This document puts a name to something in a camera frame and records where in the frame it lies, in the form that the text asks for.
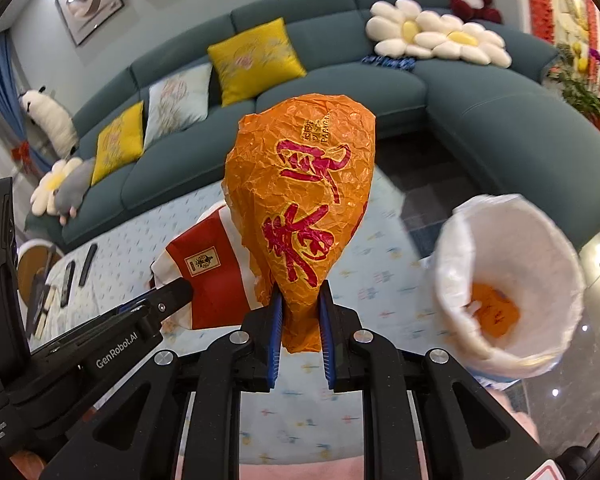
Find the large yellow embroidered cushion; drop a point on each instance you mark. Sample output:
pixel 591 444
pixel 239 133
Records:
pixel 255 60

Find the white flower pillow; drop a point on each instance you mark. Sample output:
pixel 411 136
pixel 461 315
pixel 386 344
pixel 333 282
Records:
pixel 440 40
pixel 42 195
pixel 387 25

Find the teal sofa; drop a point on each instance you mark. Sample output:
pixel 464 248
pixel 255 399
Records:
pixel 330 92

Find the black remote control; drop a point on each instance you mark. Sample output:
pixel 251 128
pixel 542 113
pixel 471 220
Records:
pixel 67 282

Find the grey plush toy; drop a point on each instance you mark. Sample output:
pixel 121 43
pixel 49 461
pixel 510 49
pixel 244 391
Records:
pixel 75 185

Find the green potted plant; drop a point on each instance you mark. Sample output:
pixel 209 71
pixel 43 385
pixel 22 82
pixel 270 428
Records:
pixel 585 90

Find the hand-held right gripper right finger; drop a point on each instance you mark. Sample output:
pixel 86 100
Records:
pixel 327 345

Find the round wooden stool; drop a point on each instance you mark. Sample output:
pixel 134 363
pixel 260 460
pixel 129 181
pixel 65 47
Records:
pixel 27 265

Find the framed wall picture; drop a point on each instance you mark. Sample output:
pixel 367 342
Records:
pixel 85 0

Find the red and white paper cup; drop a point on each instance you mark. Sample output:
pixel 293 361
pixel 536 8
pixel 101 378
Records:
pixel 215 280

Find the red paper garland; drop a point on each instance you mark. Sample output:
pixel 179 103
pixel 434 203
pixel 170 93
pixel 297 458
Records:
pixel 540 0

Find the pale blue embroidered cushion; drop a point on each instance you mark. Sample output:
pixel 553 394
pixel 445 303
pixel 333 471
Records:
pixel 175 105

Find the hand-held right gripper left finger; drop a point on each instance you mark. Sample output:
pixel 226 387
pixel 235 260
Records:
pixel 275 340

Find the blue curtain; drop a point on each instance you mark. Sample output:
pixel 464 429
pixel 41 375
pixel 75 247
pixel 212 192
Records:
pixel 0 85

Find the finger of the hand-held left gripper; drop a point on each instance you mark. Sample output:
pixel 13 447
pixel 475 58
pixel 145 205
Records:
pixel 172 295

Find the white plush toy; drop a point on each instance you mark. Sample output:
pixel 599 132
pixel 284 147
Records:
pixel 50 120

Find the small yellow embroidered cushion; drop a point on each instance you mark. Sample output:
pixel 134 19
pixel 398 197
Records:
pixel 117 142

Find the floral tablecloth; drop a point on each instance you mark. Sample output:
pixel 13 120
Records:
pixel 380 260

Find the red curtain ribbon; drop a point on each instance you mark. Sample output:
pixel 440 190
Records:
pixel 22 155

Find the blue patterned fabric strip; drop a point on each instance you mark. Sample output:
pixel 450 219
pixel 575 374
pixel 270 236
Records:
pixel 390 62

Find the orange paper wrapper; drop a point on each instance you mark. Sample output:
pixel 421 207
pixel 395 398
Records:
pixel 300 185

